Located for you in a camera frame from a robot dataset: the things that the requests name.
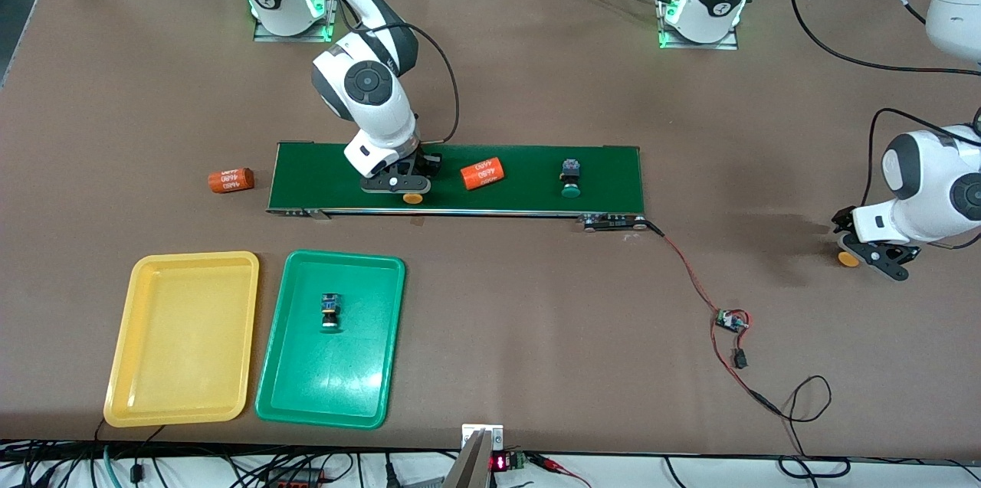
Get orange cylinder with 4680 print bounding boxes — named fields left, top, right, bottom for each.
left=460, top=157, right=507, bottom=191
left=208, top=168, right=254, bottom=194

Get green conveyor belt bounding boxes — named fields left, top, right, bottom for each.
left=266, top=142, right=648, bottom=232

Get green plastic tray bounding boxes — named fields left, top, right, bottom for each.
left=254, top=249, right=406, bottom=430

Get yellow plastic tray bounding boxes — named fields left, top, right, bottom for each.
left=103, top=251, right=260, bottom=427

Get red clip leads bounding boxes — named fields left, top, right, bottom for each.
left=529, top=454, right=592, bottom=488

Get black power strip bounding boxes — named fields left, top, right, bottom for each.
left=264, top=467, right=323, bottom=488

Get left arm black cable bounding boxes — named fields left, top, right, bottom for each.
left=788, top=0, right=981, bottom=209

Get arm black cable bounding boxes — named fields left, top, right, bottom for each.
left=330, top=0, right=461, bottom=146
left=788, top=0, right=981, bottom=209

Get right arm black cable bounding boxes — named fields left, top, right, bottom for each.
left=330, top=0, right=461, bottom=146

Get red black twisted wire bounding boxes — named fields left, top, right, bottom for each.
left=644, top=220, right=784, bottom=418

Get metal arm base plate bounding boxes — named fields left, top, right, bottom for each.
left=253, top=0, right=342, bottom=42
left=658, top=0, right=740, bottom=51

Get black looped cable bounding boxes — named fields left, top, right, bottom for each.
left=766, top=375, right=851, bottom=480

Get silver camera mount bracket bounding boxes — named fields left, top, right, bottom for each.
left=445, top=424, right=504, bottom=488

